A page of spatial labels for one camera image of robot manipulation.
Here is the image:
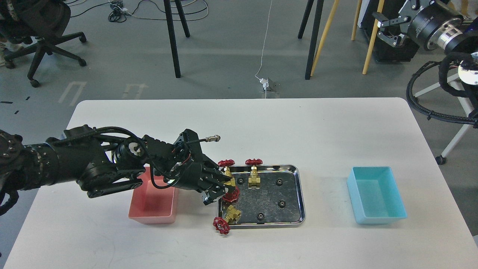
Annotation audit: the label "brass valve top left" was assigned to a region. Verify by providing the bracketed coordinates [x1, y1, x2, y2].
[217, 160, 236, 187]

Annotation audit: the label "white power adapter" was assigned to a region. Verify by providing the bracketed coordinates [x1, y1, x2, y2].
[258, 78, 269, 91]

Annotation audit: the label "black stand leg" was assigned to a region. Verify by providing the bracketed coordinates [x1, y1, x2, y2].
[297, 0, 324, 80]
[163, 0, 190, 78]

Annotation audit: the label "black stand leg right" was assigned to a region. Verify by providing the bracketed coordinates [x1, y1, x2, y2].
[297, 0, 324, 80]

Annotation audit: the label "pink plastic box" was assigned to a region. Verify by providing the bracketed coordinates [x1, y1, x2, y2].
[128, 167, 179, 224]

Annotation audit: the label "wooden leg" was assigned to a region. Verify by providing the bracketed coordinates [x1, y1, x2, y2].
[351, 0, 379, 75]
[310, 0, 340, 77]

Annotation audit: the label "brass valve top middle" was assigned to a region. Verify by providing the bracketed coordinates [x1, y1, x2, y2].
[245, 158, 263, 189]

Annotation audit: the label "black stand leg left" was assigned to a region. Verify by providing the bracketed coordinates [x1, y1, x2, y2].
[163, 0, 190, 78]

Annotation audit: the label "black cabinet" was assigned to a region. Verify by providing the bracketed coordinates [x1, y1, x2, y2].
[358, 0, 420, 63]

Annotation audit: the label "wooden leg left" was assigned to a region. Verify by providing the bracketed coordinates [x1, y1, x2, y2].
[310, 0, 340, 77]

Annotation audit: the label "black floor cables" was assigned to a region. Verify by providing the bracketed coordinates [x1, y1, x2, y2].
[63, 0, 209, 23]

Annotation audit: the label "metal tray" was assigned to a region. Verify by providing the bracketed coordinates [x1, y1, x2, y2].
[217, 164, 306, 229]

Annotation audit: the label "blue plastic box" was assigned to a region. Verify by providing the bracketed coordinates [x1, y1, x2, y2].
[347, 166, 407, 225]

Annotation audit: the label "white cable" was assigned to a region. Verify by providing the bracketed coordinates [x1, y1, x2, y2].
[255, 0, 274, 99]

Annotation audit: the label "white chair frame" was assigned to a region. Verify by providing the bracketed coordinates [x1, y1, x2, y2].
[414, 73, 478, 165]

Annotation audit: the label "brass valve red wheel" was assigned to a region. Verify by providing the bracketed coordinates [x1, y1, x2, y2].
[222, 186, 240, 203]

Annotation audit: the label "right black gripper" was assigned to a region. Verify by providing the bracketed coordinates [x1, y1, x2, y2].
[372, 0, 465, 51]

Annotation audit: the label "wooden leg right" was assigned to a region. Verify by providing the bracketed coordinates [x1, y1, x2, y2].
[351, 0, 379, 75]

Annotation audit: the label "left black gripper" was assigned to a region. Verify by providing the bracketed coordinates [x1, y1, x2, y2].
[164, 129, 234, 205]

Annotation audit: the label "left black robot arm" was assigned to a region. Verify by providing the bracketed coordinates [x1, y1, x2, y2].
[0, 125, 235, 214]

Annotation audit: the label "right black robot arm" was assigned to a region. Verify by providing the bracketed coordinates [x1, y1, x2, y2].
[373, 0, 478, 128]

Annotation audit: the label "black office chair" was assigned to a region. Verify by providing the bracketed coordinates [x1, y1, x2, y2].
[1, 0, 87, 87]

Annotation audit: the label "brass valve bottom left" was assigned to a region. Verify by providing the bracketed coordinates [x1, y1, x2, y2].
[213, 205, 241, 235]

